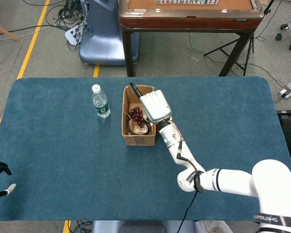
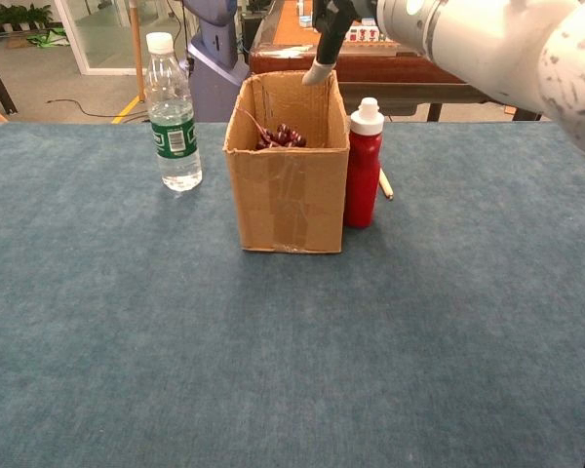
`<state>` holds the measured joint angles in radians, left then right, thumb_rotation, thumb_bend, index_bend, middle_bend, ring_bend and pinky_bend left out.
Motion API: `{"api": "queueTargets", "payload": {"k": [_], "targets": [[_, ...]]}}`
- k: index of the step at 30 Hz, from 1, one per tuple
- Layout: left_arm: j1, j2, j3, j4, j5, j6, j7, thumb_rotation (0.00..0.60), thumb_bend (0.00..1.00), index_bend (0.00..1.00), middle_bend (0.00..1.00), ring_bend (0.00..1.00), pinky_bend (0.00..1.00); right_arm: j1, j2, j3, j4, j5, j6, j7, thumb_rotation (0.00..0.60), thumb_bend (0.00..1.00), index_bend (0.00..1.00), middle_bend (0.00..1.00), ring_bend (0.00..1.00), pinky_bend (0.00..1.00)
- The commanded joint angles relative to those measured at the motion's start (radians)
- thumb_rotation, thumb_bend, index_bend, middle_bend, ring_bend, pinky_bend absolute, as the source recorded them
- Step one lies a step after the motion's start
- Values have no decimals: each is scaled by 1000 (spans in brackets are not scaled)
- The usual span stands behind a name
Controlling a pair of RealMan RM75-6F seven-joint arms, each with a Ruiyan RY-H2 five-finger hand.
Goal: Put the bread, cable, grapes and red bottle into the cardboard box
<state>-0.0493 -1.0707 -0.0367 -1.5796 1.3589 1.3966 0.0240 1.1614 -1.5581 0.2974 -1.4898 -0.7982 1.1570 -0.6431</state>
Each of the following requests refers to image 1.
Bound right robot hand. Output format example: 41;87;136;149
129;82;172;127

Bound dark red grape bunch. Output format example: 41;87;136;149
129;106;147;128

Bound bagged sandwich snack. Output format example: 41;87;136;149
132;122;150;134

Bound black cable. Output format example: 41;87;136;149
125;116;152;135

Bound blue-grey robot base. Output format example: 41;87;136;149
79;0;141;66

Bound open cardboard box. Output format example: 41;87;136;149
122;84;158;146

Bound clear water bottle green label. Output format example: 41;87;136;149
91;84;112;119

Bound blue table mat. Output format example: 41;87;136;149
0;77;291;221

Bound brown mahjong table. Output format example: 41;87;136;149
118;0;264;78

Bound white mahjong tile row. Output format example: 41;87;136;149
155;0;219;5

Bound white power strip with plugs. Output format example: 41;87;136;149
64;25;84;46

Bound black tripod stand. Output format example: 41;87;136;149
203;0;275;77

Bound grey-blue robot torso base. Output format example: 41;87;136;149
91;220;197;233

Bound grey floor power strip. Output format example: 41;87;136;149
278;81;291;99

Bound white plastic bin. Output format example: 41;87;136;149
195;220;231;233

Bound wooden easel legs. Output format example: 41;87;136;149
0;19;20;67

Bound tangled black floor cables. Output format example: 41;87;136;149
46;0;89;50

